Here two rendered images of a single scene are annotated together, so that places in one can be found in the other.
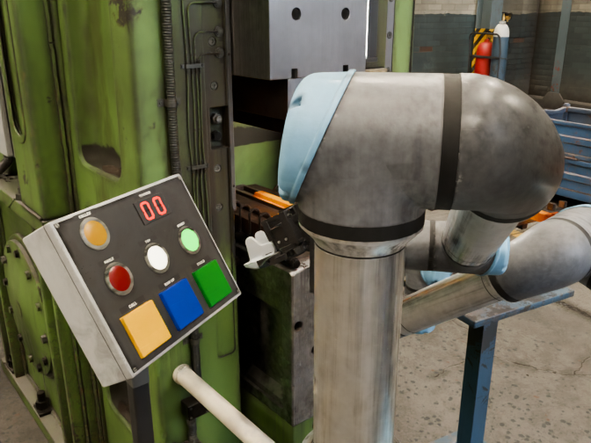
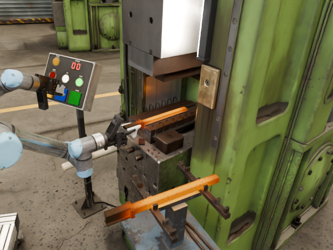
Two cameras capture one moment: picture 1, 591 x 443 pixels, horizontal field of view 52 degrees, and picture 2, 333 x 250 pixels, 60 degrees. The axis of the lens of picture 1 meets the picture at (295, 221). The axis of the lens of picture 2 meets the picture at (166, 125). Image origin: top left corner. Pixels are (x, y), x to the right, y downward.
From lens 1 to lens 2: 2.07 m
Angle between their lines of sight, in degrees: 79
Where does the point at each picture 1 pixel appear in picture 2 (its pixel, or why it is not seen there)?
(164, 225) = (75, 72)
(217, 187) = (138, 84)
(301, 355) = (119, 165)
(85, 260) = (49, 65)
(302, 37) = (132, 27)
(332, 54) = (144, 41)
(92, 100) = not seen: hidden behind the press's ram
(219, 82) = not seen: hidden behind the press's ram
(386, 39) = (227, 51)
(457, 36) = not seen: outside the picture
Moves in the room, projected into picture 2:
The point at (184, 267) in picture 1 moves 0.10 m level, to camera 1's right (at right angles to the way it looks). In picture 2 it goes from (71, 87) to (65, 94)
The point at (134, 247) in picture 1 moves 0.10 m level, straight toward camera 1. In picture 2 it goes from (62, 71) to (44, 72)
